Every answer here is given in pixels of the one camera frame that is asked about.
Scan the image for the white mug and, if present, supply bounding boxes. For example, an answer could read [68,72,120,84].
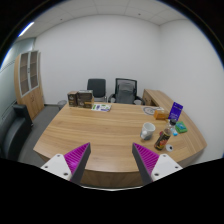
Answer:
[139,122,157,140]

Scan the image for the wooden side desk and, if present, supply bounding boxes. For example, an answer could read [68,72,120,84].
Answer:
[141,88,175,111]

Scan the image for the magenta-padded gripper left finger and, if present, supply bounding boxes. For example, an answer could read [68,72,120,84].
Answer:
[40,142,92,185]

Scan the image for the large dark brown box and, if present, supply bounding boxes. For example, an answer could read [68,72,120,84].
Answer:
[76,89,95,109]

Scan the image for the grey waste bin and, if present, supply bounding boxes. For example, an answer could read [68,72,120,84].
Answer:
[57,99,68,110]

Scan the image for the orange box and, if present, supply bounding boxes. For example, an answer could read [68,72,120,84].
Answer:
[153,108,170,120]

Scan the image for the round grey disc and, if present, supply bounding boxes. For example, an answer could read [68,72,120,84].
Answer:
[142,105,158,116]

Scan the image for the small dark brown box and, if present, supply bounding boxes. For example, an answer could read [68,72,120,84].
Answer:
[67,90,79,108]

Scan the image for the black office chair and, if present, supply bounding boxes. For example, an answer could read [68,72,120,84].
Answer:
[86,78,108,103]

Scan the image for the green folded cloth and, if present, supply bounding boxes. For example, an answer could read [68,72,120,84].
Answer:
[175,121,189,134]

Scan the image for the purple standing sign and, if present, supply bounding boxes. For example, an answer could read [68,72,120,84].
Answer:
[167,101,184,122]

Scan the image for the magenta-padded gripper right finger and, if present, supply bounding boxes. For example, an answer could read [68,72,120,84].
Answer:
[132,142,184,186]

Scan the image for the clear black-capped drink bottle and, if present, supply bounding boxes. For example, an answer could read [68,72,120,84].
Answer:
[153,120,177,152]

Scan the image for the white and green leaflet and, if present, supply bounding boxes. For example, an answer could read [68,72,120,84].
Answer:
[91,103,112,113]

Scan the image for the black leather sofa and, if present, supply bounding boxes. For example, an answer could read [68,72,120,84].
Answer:
[0,103,34,161]

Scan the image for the wooden cabinet with glass doors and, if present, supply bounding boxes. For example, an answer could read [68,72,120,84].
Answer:
[13,49,45,120]

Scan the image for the grey mesh-back office chair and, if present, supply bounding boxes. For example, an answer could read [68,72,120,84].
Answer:
[108,77,145,106]

